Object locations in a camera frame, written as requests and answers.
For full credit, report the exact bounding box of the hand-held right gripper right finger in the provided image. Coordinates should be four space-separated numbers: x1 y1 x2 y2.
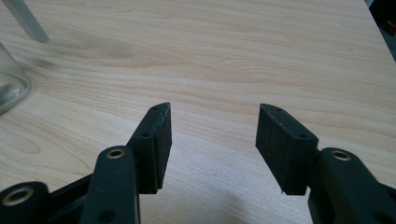
255 103 319 196

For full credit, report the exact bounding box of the clear glass jar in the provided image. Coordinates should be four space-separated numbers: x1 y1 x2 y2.
0 41 33 115

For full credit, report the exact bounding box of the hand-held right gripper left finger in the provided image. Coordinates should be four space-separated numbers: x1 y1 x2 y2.
126 102 173 195

